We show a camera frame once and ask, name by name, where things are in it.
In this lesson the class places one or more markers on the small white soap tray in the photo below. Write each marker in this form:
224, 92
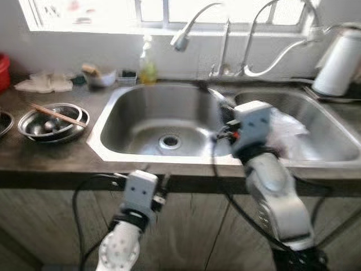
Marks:
127, 79

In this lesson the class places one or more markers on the steel gooseneck faucet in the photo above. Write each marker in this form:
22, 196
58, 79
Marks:
251, 51

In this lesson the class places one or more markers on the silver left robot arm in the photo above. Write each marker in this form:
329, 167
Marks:
118, 251

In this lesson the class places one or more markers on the yellow-green dish soap bottle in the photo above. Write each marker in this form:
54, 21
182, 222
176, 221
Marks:
148, 72

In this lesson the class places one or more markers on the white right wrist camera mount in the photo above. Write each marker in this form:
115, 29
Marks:
254, 121

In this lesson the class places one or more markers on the grey wood cabinet door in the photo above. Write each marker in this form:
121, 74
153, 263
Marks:
338, 248
180, 237

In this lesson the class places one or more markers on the white crumpled cloth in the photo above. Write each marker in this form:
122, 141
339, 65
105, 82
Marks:
42, 83

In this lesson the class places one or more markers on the clear plastic bag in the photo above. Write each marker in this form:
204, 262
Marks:
287, 132

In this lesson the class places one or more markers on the white framed window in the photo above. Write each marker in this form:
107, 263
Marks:
166, 14

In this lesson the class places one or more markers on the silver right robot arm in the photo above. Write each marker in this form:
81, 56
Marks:
276, 192

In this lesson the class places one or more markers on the red plastic basin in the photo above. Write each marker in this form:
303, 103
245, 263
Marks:
4, 73

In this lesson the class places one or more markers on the yellow-brown sponge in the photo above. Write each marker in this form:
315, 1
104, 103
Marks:
90, 69

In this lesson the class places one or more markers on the small white bowl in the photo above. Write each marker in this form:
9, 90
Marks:
104, 80

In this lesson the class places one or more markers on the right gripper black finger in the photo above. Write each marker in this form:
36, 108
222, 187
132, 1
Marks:
221, 107

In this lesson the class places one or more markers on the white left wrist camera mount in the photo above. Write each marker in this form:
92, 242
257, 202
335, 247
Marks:
140, 192

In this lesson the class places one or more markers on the stainless steel double sink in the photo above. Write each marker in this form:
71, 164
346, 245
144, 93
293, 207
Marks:
146, 118

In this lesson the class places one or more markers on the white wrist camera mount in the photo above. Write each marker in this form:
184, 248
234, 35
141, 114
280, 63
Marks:
254, 121
140, 192

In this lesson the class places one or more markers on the dark scouring pad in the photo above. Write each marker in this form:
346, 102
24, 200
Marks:
79, 80

